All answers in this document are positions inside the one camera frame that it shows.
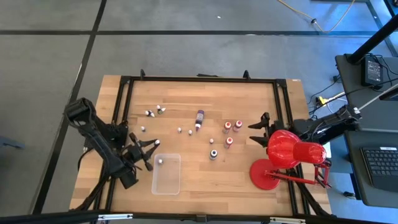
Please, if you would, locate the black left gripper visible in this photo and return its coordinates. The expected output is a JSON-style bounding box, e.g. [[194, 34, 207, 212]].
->
[[123, 132, 161, 172]]

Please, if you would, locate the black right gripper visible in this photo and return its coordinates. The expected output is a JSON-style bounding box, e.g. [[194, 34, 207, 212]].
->
[[248, 111, 295, 147]]

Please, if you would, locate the clear plastic container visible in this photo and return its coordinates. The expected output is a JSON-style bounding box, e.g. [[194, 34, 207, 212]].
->
[[150, 153, 184, 197]]

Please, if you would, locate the violet food coloring bottle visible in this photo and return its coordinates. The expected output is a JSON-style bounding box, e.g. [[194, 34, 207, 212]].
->
[[195, 109, 205, 132]]

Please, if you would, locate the red desk lamp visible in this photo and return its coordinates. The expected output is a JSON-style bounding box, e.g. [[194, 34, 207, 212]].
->
[[249, 129, 331, 191]]

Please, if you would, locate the dark grey side desk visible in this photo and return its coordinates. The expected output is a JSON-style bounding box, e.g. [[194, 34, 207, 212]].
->
[[343, 129, 398, 208], [335, 54, 398, 131]]

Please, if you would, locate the black laptop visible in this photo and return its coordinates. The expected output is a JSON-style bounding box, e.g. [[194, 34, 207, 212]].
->
[[360, 146, 398, 193]]

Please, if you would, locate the black power adapter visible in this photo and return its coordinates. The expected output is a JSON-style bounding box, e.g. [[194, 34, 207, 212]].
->
[[360, 55, 384, 91]]

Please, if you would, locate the black flat device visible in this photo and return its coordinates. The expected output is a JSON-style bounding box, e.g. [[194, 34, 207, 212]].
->
[[378, 86, 398, 101]]

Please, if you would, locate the black pole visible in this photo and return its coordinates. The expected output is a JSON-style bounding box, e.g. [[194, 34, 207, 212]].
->
[[346, 14, 398, 65]]

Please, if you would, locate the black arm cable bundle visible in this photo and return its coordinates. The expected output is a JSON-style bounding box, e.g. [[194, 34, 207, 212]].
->
[[74, 161, 123, 212]]

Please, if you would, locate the silver frame bracket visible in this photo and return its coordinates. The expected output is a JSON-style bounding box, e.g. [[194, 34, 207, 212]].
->
[[269, 217, 307, 224], [97, 213, 134, 222]]

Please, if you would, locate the black aluminium table frame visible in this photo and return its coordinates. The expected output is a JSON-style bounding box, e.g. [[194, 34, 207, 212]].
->
[[0, 68, 398, 224]]

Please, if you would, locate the white cable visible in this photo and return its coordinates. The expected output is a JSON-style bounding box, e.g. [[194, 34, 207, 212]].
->
[[356, 83, 398, 111]]

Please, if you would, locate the yellow floor cable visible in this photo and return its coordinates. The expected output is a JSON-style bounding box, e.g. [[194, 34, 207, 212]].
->
[[277, 0, 357, 34]]

